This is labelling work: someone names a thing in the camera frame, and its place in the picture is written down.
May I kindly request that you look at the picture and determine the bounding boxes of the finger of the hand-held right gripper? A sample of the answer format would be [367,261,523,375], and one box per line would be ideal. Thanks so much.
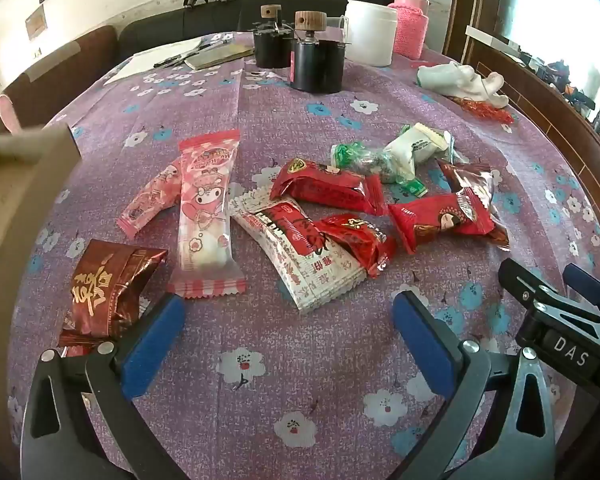
[498,258,600,326]
[562,263,600,313]

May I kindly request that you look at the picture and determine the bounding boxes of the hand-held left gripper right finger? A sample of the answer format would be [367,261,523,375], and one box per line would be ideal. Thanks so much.
[391,289,558,480]

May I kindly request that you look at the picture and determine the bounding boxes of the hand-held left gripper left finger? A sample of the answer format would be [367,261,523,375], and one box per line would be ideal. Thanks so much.
[20,292,188,480]

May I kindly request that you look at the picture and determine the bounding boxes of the dark red gold-print snack packet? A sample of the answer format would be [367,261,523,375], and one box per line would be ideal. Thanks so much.
[57,239,170,358]

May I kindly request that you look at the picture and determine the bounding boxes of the red snack packet with figure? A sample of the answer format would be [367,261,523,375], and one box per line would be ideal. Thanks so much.
[387,192,496,255]

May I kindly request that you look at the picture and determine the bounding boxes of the dark red glossy snack packet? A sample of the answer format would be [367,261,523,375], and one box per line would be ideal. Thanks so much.
[437,160,511,248]

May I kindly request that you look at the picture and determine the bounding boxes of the white and red snack packet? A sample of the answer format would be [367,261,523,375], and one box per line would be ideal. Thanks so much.
[228,190,368,314]

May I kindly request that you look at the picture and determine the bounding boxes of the small red snack packet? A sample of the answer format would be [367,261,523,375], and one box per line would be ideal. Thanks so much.
[312,214,397,279]

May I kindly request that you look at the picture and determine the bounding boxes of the small pink cartoon snack packet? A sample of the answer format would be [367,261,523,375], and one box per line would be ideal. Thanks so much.
[116,157,186,240]

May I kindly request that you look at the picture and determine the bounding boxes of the long pink cartoon snack packet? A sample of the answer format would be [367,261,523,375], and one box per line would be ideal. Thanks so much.
[167,129,247,300]

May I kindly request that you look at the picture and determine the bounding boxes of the white and green snack packet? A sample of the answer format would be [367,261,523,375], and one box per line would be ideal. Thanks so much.
[384,122,453,173]

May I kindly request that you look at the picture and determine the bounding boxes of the large red snack packet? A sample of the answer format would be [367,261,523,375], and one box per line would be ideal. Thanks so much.
[269,157,388,217]

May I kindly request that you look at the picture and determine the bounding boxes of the clear green snack packet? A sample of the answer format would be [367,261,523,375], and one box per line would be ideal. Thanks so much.
[330,142,416,184]

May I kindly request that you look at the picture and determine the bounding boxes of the shallow cardboard box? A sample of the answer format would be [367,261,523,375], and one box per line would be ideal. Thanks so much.
[0,122,81,351]

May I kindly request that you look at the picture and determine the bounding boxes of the purple floral tablecloth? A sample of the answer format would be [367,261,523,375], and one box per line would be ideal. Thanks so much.
[7,30,600,480]

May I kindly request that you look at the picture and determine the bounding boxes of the red mesh netting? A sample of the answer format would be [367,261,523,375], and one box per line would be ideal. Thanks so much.
[452,95,515,124]

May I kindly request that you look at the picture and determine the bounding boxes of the wooden cabinet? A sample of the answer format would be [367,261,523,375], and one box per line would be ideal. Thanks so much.
[442,0,600,211]

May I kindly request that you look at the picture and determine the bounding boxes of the white cloth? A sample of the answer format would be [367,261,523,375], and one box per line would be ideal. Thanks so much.
[416,61,510,109]

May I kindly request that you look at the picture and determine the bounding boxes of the pink flask with knit sleeve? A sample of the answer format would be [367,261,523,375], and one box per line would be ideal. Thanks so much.
[387,0,431,60]

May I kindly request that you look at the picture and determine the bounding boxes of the white paper sheet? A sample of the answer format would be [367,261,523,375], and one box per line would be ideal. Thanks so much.
[104,37,216,86]

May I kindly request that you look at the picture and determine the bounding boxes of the brown armchair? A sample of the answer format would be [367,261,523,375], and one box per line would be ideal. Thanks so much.
[0,25,121,133]

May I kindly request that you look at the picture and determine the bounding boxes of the white plastic jar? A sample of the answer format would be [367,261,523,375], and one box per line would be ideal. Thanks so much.
[343,0,397,67]

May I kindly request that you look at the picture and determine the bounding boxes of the black pens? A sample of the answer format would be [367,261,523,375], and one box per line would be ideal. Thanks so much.
[153,40,231,68]

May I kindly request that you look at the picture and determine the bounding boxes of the tan notebook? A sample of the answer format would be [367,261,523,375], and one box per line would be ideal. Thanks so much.
[185,44,255,71]

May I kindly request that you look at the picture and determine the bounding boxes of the black canister with red label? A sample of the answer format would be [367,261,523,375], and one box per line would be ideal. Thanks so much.
[290,10,345,95]

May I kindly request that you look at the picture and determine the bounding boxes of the black canister with wooden knob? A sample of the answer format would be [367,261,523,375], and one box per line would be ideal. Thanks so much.
[253,5,293,69]

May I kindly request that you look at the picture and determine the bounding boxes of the dark sofa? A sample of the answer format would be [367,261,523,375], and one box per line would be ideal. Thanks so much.
[117,0,446,61]

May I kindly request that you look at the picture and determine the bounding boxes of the small wall plaque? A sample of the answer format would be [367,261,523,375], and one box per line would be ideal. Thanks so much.
[25,5,48,40]

